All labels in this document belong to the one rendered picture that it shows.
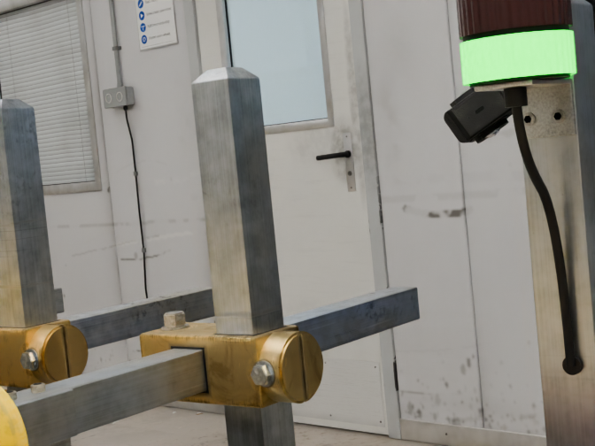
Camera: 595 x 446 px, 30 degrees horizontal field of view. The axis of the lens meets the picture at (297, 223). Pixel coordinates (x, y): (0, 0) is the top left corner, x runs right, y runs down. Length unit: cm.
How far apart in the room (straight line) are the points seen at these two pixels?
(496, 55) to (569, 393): 20
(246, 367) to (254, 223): 10
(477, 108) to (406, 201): 325
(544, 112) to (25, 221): 49
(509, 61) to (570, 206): 10
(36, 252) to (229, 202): 24
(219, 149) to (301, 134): 354
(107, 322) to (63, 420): 37
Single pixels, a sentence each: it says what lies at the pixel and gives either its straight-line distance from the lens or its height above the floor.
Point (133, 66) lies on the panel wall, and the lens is 506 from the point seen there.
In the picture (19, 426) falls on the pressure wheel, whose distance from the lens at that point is 67.
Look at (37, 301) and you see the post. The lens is 97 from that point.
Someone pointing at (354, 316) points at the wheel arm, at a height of 95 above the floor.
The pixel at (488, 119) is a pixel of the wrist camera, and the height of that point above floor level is 110.
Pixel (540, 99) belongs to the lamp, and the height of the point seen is 111.
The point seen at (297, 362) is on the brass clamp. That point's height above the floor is 95.
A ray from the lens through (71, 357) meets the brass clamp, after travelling 95.
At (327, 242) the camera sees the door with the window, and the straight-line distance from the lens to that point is 428.
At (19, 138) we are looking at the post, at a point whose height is 113.
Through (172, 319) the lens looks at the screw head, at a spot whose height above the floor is 98.
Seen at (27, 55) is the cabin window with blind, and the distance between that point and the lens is 583.
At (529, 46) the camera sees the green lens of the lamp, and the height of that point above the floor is 114.
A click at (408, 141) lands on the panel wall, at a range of 397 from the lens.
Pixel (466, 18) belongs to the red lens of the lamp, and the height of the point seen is 116.
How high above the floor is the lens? 109
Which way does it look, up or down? 4 degrees down
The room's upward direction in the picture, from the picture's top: 6 degrees counter-clockwise
